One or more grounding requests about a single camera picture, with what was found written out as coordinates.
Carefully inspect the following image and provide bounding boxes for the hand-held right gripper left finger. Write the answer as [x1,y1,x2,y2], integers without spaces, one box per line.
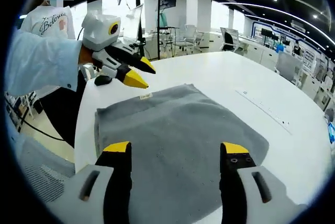
[46,141,132,224]

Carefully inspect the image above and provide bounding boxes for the person's left hand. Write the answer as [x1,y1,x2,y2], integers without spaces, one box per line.
[78,44,103,70]

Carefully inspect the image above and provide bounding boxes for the black-backed office chair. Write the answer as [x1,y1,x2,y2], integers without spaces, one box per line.
[219,27,243,52]

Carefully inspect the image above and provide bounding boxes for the white table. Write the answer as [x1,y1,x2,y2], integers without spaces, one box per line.
[74,50,333,209]

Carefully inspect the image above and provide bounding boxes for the blue plastic packet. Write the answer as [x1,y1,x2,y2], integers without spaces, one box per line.
[327,121,335,145]

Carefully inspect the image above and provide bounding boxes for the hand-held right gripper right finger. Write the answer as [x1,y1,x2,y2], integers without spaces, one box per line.
[219,141,309,224]

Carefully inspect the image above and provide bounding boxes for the white office chair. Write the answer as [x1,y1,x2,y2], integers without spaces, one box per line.
[180,24,206,53]

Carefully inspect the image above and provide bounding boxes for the grey desk monitor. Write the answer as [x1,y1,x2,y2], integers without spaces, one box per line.
[274,51,304,82]

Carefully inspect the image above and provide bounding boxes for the grey towel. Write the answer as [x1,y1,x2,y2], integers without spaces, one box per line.
[94,83,270,224]

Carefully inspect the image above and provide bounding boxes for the small black object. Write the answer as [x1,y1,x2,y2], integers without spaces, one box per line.
[94,75,113,86]

